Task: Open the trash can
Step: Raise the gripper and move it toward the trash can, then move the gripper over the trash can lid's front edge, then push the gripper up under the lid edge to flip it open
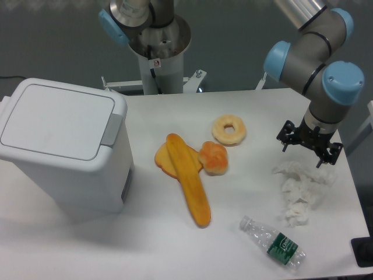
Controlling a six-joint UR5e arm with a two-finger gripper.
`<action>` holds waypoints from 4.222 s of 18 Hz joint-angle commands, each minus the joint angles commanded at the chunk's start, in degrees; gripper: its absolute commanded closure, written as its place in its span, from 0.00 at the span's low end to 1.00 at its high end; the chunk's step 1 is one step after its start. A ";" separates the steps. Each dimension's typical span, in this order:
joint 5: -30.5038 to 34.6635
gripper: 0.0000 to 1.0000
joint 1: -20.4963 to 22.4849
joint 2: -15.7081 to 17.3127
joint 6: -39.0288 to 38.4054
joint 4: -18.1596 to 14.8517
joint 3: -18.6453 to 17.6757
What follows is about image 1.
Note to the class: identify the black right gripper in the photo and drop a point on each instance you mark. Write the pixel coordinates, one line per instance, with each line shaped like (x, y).
(312, 134)

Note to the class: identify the white table frame bracket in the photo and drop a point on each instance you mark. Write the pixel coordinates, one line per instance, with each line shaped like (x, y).
(191, 84)

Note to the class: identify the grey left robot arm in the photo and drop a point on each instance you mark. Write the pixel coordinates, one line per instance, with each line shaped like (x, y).
(125, 20)

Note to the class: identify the round orange bread roll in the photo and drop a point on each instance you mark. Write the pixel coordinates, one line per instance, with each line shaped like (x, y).
(213, 157)

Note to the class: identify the white trash can lid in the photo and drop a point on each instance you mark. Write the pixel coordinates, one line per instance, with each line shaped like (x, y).
(58, 120)

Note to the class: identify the flat toast slice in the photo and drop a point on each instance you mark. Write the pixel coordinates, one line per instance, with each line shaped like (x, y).
(162, 160)

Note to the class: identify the clear plastic water bottle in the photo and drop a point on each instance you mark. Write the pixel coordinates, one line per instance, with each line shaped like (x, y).
(274, 243)

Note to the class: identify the crumpled white tissue paper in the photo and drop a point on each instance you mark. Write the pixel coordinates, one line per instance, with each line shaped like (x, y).
(303, 190)

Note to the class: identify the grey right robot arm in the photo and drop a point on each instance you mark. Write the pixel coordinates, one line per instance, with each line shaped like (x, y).
(331, 88)

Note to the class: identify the long orange baguette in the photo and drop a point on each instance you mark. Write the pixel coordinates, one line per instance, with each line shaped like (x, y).
(189, 179)

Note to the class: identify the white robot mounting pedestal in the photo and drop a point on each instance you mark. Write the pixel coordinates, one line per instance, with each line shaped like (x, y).
(160, 53)

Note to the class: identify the black device at table edge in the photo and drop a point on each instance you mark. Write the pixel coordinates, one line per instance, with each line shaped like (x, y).
(362, 249)

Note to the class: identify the pale glazed doughnut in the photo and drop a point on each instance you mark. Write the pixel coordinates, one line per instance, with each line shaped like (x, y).
(229, 129)

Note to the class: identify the white plastic trash can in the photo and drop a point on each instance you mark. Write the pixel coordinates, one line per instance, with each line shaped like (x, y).
(100, 184)

